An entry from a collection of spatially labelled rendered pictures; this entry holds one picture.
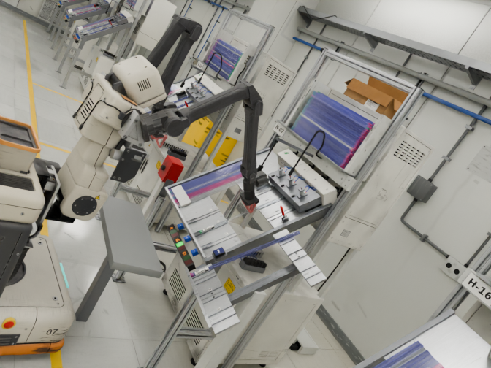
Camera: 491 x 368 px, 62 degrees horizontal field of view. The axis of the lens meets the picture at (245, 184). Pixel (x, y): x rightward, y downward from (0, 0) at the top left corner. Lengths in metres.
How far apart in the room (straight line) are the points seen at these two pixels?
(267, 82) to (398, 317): 2.11
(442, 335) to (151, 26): 5.52
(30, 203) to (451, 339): 1.57
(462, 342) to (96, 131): 1.58
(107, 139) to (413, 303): 2.57
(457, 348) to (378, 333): 1.97
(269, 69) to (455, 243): 1.91
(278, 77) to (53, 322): 2.38
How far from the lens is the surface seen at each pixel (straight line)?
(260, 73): 3.32
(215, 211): 2.23
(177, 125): 1.65
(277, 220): 2.11
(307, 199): 2.12
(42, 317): 2.01
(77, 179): 1.84
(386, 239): 3.66
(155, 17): 6.34
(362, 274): 3.74
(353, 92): 2.75
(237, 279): 2.26
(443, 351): 1.68
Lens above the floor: 1.60
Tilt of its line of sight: 15 degrees down
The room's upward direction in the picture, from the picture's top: 31 degrees clockwise
